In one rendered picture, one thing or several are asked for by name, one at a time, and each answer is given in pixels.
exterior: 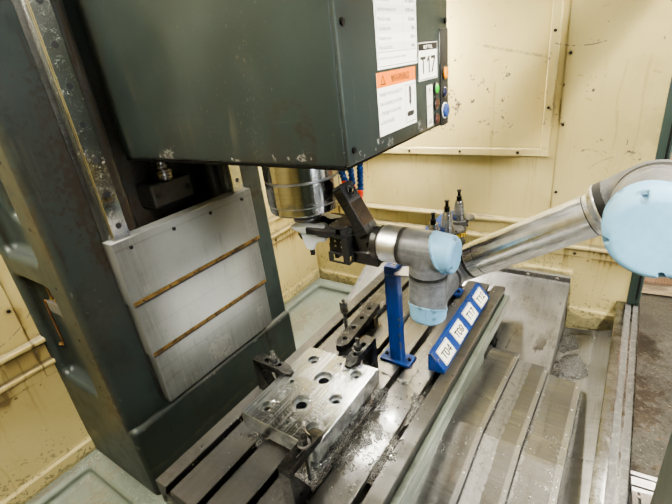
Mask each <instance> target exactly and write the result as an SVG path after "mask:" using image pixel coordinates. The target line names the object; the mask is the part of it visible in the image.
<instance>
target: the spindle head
mask: <svg viewBox="0 0 672 504"><path fill-rule="evenodd" d="M75 2H76V5H77V8H78V11H79V14H80V17H81V20H82V23H83V27H84V30H85V33H86V36H87V39H88V42H89V45H90V48H91V52H92V55H93V58H94V61H95V64H96V67H97V70H98V73H99V76H100V80H101V83H102V86H103V89H104V92H105V95H106V98H107V101H108V104H109V108H110V111H111V114H112V117H113V120H114V123H115V126H116V129H117V133H118V136H119V139H120V142H121V145H122V148H123V151H124V154H125V156H126V157H127V158H126V159H127V160H131V161H152V162H172V163H192V164H213V165H233V166H254V167H274V168H295V169H315V170H335V171H347V170H349V169H351V168H353V167H355V166H357V165H359V164H362V163H364V162H366V161H368V160H370V159H372V158H374V157H376V156H378V155H380V154H382V153H384V152H386V151H388V150H390V149H392V148H394V147H396V146H398V145H400V144H402V143H404V142H406V141H408V140H411V139H413V138H415V137H417V136H419V135H421V134H423V133H425V132H427V131H429V130H431V129H433V128H435V127H437V126H439V125H440V121H439V124H438V125H435V124H434V115H435V113H436V112H438V113H439V115H440V105H439V109H438V110H435V109H434V99H435V98H436V97H438V98H439V101H440V52H439V29H442V28H447V0H416V31H417V43H423V42H433V41H437V74H438V77H436V78H432V79H428V80H424V81H420V82H418V56H417V63H414V64H409V65H404V66H398V67H393V68H387V69H382V70H378V68H377V53H376V38H375V23H374V8H373V0H75ZM412 66H415V84H416V113H417V122H415V123H413V124H411V125H408V126H406V127H404V128H401V129H399V130H397V131H394V132H392V133H390V134H387V135H385V136H383V137H380V128H379V114H378V99H377V85H376V73H381V72H386V71H391V70H396V69H402V68H407V67H412ZM435 82H438V83H439V93H438V94H437V95H435V94H434V91H433V126H431V127H429V128H427V96H426V86H427V85H430V84H432V87H433V86H434V83H435Z"/></svg>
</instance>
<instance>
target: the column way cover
mask: <svg viewBox="0 0 672 504"><path fill-rule="evenodd" d="M129 232H130V235H131V236H129V237H126V238H124V239H121V240H119V241H117V242H112V240H110V241H108V240H107V241H105V242H102V246H103V249H104V251H105V254H106V257H107V259H108V262H109V264H110V267H111V270H112V272H113V275H114V278H115V280H116V283H117V286H118V288H119V291H120V294H121V296H122V299H123V302H124V304H126V305H127V306H128V308H129V311H130V314H131V316H132V319H133V322H134V324H135V327H136V330H137V332H138V335H139V338H140V340H141V343H142V346H143V348H144V351H145V353H146V354H148V356H149V358H150V361H151V364H152V366H153V369H154V372H155V374H156V377H157V380H158V383H159V385H160V388H161V391H162V393H163V396H164V398H165V399H167V400H168V401H170V402H172V401H173V400H174V399H175V398H177V397H178V396H179V395H180V394H182V393H183V392H184V391H185V390H187V389H188V388H189V387H191V386H192V385H193V384H194V383H196V382H197V381H198V380H199V379H201V378H202V377H203V376H204V375H206V374H207V373H208V372H210V371H211V370H212V369H213V368H215V367H216V366H217V365H218V364H220V363H221V362H222V361H224V360H225V359H226V358H227V357H229V356H230V355H231V354H232V353H234V352H235V351H236V350H237V349H239V348H240V347H241V346H242V345H244V344H245V343H246V342H247V341H249V340H250V339H251V338H253V337H254V336H255V335H256V334H258V333H259V332H260V331H262V330H263V329H264V328H265V327H267V326H268V325H269V324H270V323H272V317H271V313H270V308H269V303H268V298H267V294H266V289H265V283H266V277H265V272H264V268H263V263H262V258H261V253H260V248H259V244H258V240H259V238H260V236H259V231H258V226H257V221H256V216H255V211H254V207H253V202H252V197H251V192H250V188H246V187H244V189H243V190H240V191H238V192H236V193H232V192H226V193H224V194H221V195H219V196H216V197H214V198H211V199H209V200H206V201H204V202H201V203H199V204H196V205H194V206H191V207H189V208H186V209H184V210H181V211H179V212H177V213H174V214H172V215H169V216H167V217H164V218H162V219H159V220H157V221H154V222H152V223H149V224H147V225H144V226H142V227H139V228H137V229H134V230H132V231H129Z"/></svg>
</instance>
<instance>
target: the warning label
mask: <svg viewBox="0 0 672 504"><path fill-rule="evenodd" d="M376 85H377V99H378V114H379V128H380V137H383V136H385V135H387V134H390V133H392V132H394V131H397V130H399V129H401V128H404V127H406V126H408V125H411V124H413V123H415V122H417V113H416V84H415V66H412V67H407V68H402V69H396V70H391V71H386V72H381V73H376Z"/></svg>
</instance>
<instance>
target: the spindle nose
mask: <svg viewBox="0 0 672 504"><path fill-rule="evenodd" d="M261 168H262V174H263V179H264V184H265V189H266V195H267V200H268V205H269V206H270V211H271V213H272V214H274V215H276V216H278V217H281V218H290V219H296V218H307V217H313V216H318V215H321V214H324V213H327V212H330V211H332V210H333V209H335V208H336V207H337V206H338V205H339V203H338V201H337V199H336V197H335V196H334V194H333V189H334V188H335V187H337V186H339V185H340V182H339V173H338V171H335V170H315V169H295V168H274V167H261Z"/></svg>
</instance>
